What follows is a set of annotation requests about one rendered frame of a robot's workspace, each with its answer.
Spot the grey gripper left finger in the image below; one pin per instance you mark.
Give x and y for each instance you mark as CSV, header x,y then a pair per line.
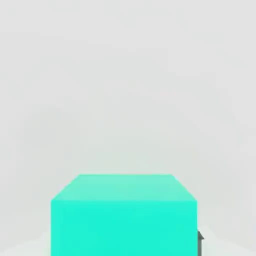
x,y
41,248

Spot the small turquoise cube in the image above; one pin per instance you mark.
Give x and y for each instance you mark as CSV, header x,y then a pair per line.
x,y
124,224

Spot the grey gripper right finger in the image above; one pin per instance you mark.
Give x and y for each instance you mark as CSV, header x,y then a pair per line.
x,y
200,245

